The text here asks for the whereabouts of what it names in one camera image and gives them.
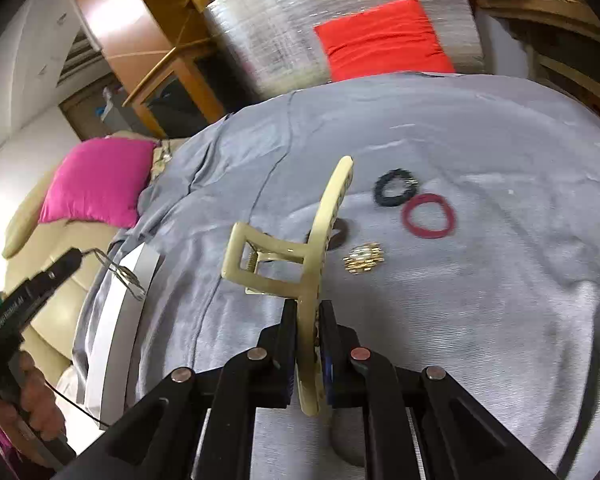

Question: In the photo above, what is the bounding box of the gold rhinestone brooch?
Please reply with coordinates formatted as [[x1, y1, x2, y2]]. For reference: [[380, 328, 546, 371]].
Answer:
[[342, 243, 385, 274]]

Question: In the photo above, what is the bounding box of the magenta pillow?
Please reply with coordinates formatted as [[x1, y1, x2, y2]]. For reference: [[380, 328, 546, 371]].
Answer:
[[38, 136, 156, 229]]

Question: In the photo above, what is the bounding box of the red cushion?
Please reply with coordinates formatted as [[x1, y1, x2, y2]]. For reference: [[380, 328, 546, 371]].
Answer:
[[314, 0, 455, 81]]

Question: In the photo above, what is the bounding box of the maroon hair tie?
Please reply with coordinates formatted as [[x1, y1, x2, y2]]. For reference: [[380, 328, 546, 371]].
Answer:
[[401, 193, 458, 240]]

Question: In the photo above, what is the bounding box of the wooden shelf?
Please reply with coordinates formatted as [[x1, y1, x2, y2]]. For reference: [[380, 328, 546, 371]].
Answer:
[[477, 0, 600, 116]]

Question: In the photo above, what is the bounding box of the black beaded scrunchie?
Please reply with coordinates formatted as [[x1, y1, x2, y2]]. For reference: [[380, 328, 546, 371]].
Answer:
[[373, 168, 419, 207]]

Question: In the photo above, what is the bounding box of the white jewelry tray box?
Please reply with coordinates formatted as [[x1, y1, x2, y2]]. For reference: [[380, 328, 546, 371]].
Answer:
[[84, 244, 159, 428]]

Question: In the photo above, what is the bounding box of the beige leather sofa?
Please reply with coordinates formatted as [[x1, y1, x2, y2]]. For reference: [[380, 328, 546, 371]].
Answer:
[[3, 170, 119, 384]]

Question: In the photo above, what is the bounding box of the person left hand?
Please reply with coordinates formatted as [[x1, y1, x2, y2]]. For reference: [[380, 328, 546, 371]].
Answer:
[[0, 351, 65, 467]]

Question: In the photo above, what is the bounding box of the cream hair claw clip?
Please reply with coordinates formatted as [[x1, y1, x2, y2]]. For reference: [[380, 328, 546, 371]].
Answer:
[[221, 155, 356, 417]]

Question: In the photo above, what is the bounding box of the silver foil insulation panel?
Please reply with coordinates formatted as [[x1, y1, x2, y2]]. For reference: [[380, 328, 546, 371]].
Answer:
[[204, 0, 484, 100]]

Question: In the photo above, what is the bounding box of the grey bed blanket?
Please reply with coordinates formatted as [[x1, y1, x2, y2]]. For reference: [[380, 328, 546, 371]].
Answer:
[[72, 71, 600, 480]]

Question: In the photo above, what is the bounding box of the silver metal hair clip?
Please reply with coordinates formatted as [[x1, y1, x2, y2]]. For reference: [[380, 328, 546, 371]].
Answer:
[[83, 248, 146, 301]]

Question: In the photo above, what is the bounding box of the brown hair tie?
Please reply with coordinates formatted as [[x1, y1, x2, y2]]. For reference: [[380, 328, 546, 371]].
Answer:
[[304, 218, 350, 252]]

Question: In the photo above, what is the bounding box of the wooden cabinet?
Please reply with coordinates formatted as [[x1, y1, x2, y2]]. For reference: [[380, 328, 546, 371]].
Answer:
[[73, 0, 250, 139]]

